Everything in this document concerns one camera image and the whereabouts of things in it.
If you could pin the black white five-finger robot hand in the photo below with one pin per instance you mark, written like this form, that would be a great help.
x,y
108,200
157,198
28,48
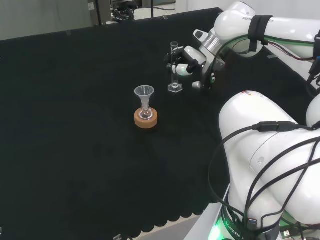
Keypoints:
x,y
195,56

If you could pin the clear glass graduated cylinder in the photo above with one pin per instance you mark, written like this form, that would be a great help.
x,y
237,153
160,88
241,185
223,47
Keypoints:
x,y
175,87

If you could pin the clear plastic funnel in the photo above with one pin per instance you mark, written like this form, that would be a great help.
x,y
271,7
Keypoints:
x,y
144,92

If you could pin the clear round-bottom glass flask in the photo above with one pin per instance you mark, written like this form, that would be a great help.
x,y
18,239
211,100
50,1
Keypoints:
x,y
146,113

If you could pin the grey background cabinet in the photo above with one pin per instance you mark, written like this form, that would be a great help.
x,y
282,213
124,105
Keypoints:
x,y
98,11

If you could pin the black scalloped bench cloth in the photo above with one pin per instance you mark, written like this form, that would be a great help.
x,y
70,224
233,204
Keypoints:
x,y
75,137

